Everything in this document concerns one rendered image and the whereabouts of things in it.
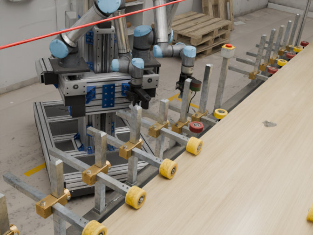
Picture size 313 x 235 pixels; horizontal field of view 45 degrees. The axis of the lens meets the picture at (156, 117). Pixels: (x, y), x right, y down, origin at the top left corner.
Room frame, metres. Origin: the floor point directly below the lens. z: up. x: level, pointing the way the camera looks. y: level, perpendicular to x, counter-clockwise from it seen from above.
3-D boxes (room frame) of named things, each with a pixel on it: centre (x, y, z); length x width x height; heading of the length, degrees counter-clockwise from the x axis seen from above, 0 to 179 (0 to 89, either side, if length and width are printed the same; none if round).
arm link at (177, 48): (2.19, -0.10, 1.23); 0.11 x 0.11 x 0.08; 23
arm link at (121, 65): (2.13, 0.24, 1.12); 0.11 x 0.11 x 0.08; 86
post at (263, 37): (3.04, -0.81, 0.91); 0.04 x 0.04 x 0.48; 59
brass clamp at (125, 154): (1.52, 0.11, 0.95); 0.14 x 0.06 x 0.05; 149
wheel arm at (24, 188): (1.09, 0.39, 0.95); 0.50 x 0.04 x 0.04; 59
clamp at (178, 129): (1.95, -0.15, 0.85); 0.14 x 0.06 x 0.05; 149
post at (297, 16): (3.89, -1.33, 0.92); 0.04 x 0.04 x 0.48; 59
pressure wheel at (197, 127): (1.88, -0.24, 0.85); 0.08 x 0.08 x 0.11
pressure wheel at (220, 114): (2.07, -0.40, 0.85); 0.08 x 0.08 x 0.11
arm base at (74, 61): (2.28, 0.60, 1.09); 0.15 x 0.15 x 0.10
